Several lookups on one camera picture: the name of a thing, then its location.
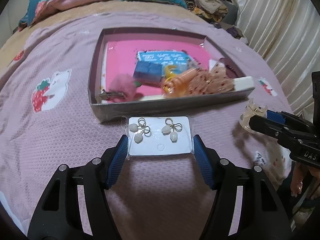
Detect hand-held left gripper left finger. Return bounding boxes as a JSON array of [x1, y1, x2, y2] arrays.
[[27, 134, 129, 240]]

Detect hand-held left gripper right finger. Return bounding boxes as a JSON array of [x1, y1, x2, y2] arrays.
[[193, 134, 293, 240]]

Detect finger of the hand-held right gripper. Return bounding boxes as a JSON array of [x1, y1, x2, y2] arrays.
[[249, 115, 284, 138], [266, 109, 290, 125]]

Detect cream flower hair clip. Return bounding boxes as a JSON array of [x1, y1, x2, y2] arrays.
[[239, 99, 268, 132]]

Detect white earring card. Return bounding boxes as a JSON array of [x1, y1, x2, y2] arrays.
[[124, 116, 195, 160]]

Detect shallow grey cardboard box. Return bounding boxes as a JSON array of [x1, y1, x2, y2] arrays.
[[87, 27, 256, 124]]

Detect clear bag of yellow bangles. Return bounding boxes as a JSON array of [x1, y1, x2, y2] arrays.
[[161, 65, 180, 93]]

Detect person's right hand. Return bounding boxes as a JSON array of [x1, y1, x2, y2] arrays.
[[290, 164, 320, 200]]

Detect small white box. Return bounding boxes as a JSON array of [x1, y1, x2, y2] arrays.
[[231, 76, 255, 91]]

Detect purple printed blanket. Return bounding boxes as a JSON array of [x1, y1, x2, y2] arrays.
[[0, 12, 300, 240]]

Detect pink fuzzy hair clip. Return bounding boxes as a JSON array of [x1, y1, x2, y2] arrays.
[[99, 74, 144, 103]]

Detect orange hair claw clip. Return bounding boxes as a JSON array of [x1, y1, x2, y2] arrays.
[[164, 68, 198, 98]]

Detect white satin curtain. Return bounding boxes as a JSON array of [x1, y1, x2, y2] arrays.
[[235, 0, 320, 115]]

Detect bag of clothes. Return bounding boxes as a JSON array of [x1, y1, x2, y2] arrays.
[[212, 21, 248, 43]]

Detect small blue box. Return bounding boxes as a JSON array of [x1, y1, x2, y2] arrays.
[[132, 62, 162, 83]]

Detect pink picture book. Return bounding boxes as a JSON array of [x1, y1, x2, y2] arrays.
[[101, 41, 213, 100]]

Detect pile of clothes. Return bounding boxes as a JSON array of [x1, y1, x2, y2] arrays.
[[165, 0, 238, 24]]

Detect tan bedsheet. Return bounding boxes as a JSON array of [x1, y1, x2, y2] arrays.
[[0, 0, 200, 50]]

